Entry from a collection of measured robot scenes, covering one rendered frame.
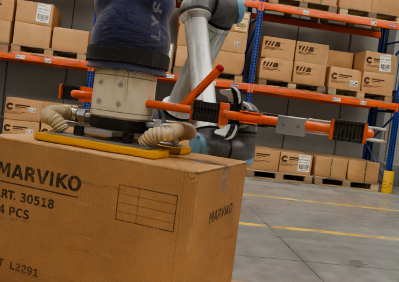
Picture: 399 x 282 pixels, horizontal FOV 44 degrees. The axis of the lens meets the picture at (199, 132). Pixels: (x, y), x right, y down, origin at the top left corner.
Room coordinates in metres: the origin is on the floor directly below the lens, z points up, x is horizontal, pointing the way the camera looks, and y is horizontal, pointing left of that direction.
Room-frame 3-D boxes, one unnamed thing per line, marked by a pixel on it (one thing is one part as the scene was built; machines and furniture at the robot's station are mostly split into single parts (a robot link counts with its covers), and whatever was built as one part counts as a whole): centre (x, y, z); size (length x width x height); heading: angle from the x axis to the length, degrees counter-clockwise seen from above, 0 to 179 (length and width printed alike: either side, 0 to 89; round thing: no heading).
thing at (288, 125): (1.24, -0.23, 1.07); 0.07 x 0.07 x 0.04; 74
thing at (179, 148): (1.47, 0.19, 0.97); 0.34 x 0.10 x 0.05; 74
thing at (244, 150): (1.73, -0.15, 0.96); 0.12 x 0.09 x 0.12; 119
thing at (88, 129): (1.37, 0.22, 1.01); 0.34 x 0.25 x 0.06; 74
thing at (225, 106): (1.30, -0.02, 1.07); 0.10 x 0.08 x 0.06; 164
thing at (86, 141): (1.28, 0.25, 0.97); 0.34 x 0.10 x 0.05; 74
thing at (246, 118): (1.43, 0.00, 1.07); 0.93 x 0.30 x 0.04; 74
